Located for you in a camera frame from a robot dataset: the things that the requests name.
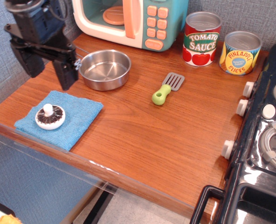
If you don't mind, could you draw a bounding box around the silver metal pan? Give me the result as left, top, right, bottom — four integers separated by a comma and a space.
79, 49, 131, 91

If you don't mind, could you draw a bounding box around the green handled grey spatula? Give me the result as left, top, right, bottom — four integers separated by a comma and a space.
152, 72, 185, 105

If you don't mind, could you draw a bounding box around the white stove knob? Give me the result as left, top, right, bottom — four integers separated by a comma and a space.
242, 82, 255, 98
236, 99, 248, 117
221, 140, 235, 160

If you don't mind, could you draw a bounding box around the pineapple slices can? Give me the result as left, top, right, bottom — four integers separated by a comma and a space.
219, 31, 262, 76

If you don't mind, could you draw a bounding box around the blue folded cloth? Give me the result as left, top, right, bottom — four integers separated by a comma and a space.
14, 91, 103, 151

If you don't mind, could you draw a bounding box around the white stove knob upper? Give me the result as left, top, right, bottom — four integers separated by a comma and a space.
242, 82, 255, 98

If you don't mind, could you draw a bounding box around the white stove knob lower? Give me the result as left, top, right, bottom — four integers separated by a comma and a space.
221, 140, 235, 160

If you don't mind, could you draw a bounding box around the yellow object bottom left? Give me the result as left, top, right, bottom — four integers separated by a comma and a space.
0, 215, 22, 224

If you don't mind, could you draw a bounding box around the black toy stove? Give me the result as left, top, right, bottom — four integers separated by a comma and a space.
212, 44, 276, 224

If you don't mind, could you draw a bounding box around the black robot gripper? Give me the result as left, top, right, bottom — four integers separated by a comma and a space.
4, 0, 79, 91

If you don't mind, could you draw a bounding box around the tomato sauce can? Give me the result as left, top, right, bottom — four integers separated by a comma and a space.
182, 11, 222, 67

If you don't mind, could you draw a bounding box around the white toy mushroom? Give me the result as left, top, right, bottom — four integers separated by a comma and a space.
35, 104, 66, 130

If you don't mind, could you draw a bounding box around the teal toy microwave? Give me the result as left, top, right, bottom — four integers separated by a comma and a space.
72, 0, 189, 52

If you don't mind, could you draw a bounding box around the clear acrylic edge guard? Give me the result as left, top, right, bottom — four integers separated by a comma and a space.
0, 124, 193, 224

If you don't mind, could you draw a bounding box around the black oven door handle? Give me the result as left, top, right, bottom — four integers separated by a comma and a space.
190, 185, 225, 224

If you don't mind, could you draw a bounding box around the white stove knob middle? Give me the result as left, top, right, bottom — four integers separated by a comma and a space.
236, 99, 248, 117

